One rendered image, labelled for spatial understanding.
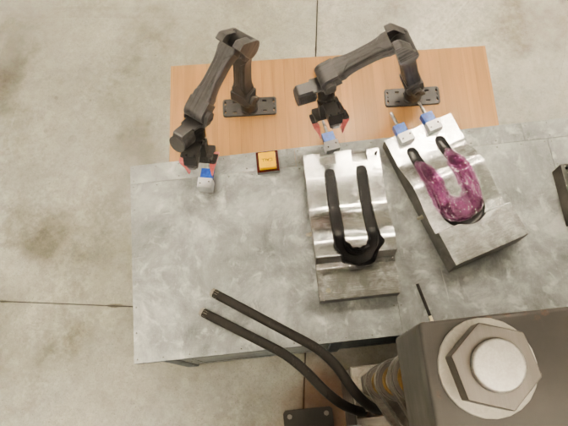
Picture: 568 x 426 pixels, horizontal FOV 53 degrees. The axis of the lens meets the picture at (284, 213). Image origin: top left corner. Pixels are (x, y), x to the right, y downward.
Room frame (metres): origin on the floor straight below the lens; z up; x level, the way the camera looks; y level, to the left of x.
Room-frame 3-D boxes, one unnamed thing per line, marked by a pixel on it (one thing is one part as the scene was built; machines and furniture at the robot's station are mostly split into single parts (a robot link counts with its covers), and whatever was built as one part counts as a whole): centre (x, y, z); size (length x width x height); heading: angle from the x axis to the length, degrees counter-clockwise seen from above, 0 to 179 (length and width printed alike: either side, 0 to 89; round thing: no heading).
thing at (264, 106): (1.03, 0.07, 0.84); 0.20 x 0.07 x 0.08; 85
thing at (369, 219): (0.54, -0.22, 0.92); 0.35 x 0.16 x 0.09; 178
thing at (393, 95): (0.98, -0.53, 0.84); 0.20 x 0.07 x 0.08; 85
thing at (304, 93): (0.90, -0.15, 1.11); 0.12 x 0.09 x 0.12; 101
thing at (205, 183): (0.79, 0.25, 0.83); 0.13 x 0.05 x 0.05; 166
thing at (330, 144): (0.86, -0.20, 0.83); 0.13 x 0.05 x 0.05; 7
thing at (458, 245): (0.59, -0.57, 0.86); 0.50 x 0.26 x 0.11; 15
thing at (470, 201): (0.59, -0.57, 0.90); 0.26 x 0.18 x 0.08; 15
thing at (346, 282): (0.52, -0.21, 0.87); 0.50 x 0.26 x 0.14; 178
